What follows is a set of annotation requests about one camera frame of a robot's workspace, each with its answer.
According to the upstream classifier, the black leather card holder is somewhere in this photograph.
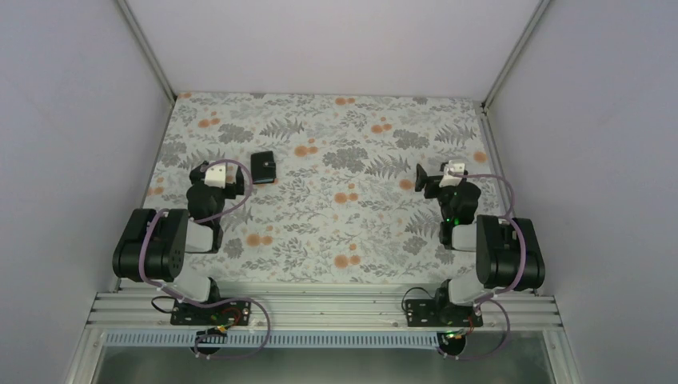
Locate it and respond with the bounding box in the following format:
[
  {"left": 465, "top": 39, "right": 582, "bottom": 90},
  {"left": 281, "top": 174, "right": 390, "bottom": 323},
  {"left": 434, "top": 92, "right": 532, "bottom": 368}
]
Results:
[{"left": 250, "top": 150, "right": 277, "bottom": 185}]

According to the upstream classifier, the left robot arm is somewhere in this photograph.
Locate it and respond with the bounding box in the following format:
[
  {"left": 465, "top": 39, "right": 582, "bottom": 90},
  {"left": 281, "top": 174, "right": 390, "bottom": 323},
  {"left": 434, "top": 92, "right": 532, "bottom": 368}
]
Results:
[{"left": 112, "top": 159, "right": 253, "bottom": 324}]

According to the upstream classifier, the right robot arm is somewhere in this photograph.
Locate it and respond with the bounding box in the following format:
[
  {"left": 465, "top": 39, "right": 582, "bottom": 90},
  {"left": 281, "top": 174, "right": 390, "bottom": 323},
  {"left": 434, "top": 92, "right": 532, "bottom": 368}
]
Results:
[{"left": 415, "top": 162, "right": 546, "bottom": 326}]

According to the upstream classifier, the floral table mat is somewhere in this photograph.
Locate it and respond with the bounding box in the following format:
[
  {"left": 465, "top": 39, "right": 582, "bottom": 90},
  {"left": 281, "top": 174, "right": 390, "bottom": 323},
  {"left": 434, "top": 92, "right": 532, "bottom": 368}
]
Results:
[{"left": 144, "top": 92, "right": 505, "bottom": 285}]

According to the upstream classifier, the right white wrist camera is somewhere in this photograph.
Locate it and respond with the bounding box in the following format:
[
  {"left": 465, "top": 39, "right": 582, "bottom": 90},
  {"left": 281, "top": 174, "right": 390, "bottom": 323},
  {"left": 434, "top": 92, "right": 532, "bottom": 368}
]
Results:
[{"left": 439, "top": 161, "right": 466, "bottom": 188}]

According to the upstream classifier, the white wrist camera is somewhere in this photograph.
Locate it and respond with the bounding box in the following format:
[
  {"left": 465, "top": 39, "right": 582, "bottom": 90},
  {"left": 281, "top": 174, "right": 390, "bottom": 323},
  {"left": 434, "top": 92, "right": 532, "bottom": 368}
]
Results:
[
  {"left": 439, "top": 161, "right": 466, "bottom": 188},
  {"left": 204, "top": 163, "right": 228, "bottom": 189}
]

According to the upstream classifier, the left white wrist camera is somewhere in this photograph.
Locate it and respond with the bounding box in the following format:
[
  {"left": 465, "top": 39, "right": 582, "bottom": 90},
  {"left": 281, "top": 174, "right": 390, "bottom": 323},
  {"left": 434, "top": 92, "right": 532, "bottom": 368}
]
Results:
[{"left": 204, "top": 163, "right": 228, "bottom": 189}]

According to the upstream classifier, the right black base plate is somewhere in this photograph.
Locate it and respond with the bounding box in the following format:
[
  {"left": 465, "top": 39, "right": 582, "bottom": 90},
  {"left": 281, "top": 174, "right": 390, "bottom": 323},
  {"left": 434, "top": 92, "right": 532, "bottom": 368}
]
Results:
[{"left": 403, "top": 299, "right": 484, "bottom": 328}]

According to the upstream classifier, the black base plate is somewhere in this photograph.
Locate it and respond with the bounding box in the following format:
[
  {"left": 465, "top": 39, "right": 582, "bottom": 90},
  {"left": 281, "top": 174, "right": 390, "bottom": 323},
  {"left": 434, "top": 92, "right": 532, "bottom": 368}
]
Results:
[
  {"left": 169, "top": 301, "right": 251, "bottom": 327},
  {"left": 403, "top": 299, "right": 484, "bottom": 328}
]

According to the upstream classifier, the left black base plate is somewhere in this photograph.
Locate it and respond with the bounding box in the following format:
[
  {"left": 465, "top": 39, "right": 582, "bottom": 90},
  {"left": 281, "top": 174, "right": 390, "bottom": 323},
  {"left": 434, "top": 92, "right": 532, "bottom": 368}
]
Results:
[{"left": 169, "top": 301, "right": 251, "bottom": 327}]

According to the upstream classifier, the aluminium mounting rail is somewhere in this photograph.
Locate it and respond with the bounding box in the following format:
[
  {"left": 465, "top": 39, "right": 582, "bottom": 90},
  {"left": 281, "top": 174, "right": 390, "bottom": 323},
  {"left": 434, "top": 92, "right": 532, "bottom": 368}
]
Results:
[{"left": 86, "top": 290, "right": 563, "bottom": 331}]

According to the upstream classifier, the slotted cable duct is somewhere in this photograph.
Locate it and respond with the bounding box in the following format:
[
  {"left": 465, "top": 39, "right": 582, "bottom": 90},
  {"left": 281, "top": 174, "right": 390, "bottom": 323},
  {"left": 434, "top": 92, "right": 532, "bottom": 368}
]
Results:
[{"left": 103, "top": 330, "right": 438, "bottom": 350}]

